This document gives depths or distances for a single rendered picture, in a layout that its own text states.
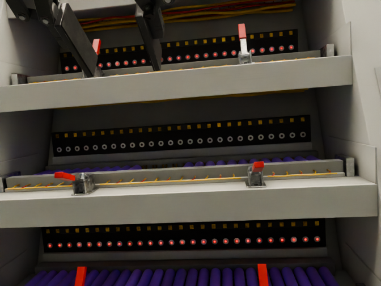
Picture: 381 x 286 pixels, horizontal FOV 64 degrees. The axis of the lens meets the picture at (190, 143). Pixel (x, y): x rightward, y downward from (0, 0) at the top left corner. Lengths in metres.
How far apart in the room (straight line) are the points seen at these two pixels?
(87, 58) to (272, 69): 0.29
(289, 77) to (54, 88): 0.39
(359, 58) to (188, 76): 0.26
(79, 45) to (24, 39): 0.44
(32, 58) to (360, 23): 0.64
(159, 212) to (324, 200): 0.23
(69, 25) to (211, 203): 0.29
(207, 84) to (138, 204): 0.22
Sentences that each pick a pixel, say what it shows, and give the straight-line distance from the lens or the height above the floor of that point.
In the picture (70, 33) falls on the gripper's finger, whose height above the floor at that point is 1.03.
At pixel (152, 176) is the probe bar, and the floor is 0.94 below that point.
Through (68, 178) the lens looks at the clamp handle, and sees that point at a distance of 0.46.
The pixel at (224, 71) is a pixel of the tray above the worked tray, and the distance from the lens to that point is 0.51.
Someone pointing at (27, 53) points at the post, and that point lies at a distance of 0.76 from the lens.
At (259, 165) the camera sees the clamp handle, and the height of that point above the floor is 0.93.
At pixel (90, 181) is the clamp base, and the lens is 0.52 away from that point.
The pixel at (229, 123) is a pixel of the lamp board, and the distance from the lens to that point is 0.62.
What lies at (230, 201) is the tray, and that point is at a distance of 0.45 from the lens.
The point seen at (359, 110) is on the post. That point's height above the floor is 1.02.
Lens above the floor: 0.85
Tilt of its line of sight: 16 degrees up
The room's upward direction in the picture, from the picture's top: 2 degrees counter-clockwise
